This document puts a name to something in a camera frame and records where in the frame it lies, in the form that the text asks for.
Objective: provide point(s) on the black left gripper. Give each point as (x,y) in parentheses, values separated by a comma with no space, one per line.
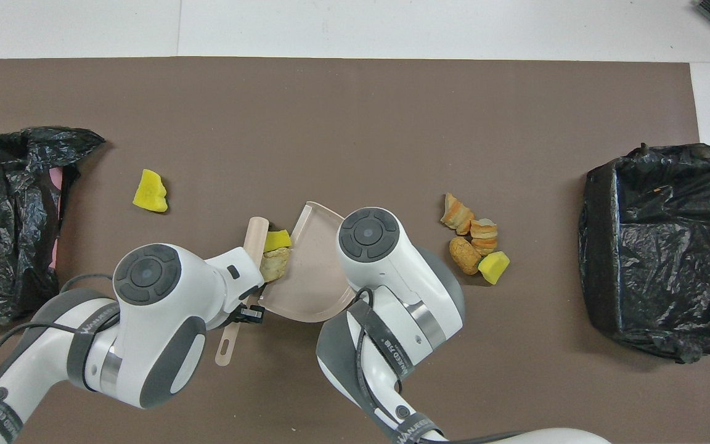
(250,314)

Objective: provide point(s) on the pale-sided toy croissant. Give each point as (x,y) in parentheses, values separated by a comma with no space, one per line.
(273,264)

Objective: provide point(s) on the beige plastic dustpan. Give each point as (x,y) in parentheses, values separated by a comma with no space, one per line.
(306,277)

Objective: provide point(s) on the yellow sponge piece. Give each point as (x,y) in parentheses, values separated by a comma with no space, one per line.
(493,266)
(148,192)
(277,240)

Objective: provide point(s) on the brown toy bread roll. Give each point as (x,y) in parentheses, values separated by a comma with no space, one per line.
(464,254)

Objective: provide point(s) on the striped toy croissant piece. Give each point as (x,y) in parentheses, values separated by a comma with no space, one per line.
(484,234)
(455,214)

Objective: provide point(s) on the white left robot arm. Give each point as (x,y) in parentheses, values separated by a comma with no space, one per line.
(164,333)

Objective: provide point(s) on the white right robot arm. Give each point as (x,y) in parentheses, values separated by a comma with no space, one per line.
(392,265)

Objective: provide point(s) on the pink plastic bin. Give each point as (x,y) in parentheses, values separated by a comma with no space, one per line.
(57,179)

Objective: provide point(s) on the black plastic trash bag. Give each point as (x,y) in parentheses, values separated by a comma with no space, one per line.
(657,246)
(4,246)

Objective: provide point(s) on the brown table mat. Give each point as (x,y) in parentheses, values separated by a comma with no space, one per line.
(330,92)

